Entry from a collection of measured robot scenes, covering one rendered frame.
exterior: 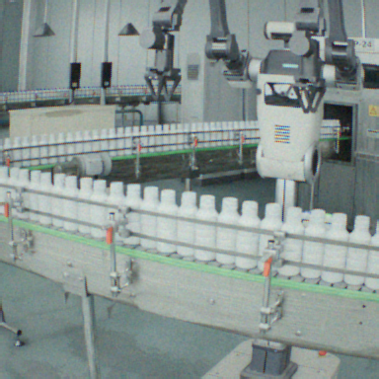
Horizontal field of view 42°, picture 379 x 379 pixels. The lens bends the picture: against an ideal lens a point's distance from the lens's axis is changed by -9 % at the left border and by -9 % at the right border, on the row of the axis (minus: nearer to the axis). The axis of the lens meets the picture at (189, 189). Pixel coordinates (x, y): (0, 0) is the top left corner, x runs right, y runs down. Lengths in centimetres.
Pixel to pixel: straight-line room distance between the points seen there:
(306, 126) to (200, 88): 563
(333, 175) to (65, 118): 278
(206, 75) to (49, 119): 273
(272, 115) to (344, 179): 331
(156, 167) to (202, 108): 404
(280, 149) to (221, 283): 68
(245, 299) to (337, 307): 25
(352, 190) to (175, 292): 381
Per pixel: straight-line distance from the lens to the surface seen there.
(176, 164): 353
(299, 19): 141
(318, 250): 128
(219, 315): 141
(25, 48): 1238
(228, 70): 202
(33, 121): 543
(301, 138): 187
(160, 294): 148
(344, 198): 518
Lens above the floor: 146
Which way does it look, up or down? 12 degrees down
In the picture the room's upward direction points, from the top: 1 degrees clockwise
